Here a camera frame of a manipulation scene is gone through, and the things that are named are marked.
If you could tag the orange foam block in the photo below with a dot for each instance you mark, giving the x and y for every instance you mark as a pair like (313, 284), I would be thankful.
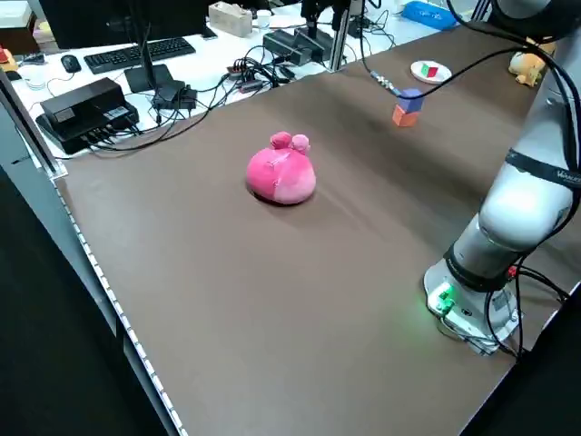
(404, 119)

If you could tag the purple foam block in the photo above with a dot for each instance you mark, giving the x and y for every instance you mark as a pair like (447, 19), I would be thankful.
(410, 100)

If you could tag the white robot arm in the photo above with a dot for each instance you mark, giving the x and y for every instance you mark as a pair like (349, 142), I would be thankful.
(522, 204)

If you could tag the pink plush toy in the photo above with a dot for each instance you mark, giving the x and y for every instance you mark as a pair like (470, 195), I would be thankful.
(281, 177)

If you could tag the dark usb hub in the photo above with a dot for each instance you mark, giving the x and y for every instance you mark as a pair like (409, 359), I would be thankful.
(245, 77)

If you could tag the black power adapter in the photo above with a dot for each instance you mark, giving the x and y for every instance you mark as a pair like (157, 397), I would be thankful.
(174, 97)

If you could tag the black power supply box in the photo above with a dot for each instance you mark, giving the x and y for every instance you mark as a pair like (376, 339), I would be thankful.
(313, 40)
(283, 47)

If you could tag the white table edge strip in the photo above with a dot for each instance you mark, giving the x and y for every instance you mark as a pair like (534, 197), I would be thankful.
(109, 290)

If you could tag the white mug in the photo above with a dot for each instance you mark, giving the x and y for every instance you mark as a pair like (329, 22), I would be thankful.
(264, 20)

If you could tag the black desk stand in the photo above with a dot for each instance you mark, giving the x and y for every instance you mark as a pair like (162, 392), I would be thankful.
(147, 77)

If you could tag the colourful puzzle cube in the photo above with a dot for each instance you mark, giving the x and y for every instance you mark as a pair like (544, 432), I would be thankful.
(429, 70)

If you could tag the cardboard box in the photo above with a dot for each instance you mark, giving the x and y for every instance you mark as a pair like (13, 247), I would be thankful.
(229, 20)

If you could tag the black keyboard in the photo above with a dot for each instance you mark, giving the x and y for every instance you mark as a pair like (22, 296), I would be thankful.
(140, 54)

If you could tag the black electronics box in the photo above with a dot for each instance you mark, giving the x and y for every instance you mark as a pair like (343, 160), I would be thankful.
(86, 109)

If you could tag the black computer monitor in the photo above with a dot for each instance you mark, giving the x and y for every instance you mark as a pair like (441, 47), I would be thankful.
(122, 20)

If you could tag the black computer mouse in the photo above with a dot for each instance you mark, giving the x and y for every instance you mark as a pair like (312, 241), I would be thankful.
(70, 62)

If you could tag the yellow plush toy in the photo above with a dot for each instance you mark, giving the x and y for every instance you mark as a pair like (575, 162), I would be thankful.
(528, 66)

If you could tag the small white bowl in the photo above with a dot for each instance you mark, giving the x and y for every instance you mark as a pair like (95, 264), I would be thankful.
(35, 78)

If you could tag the small red object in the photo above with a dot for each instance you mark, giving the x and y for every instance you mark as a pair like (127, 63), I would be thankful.
(6, 56)

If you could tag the brown wooden box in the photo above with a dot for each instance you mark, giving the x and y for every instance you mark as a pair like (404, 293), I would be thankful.
(18, 32)

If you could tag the aluminium frame post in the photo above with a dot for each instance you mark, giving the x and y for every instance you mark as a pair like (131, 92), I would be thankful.
(338, 36)
(32, 122)

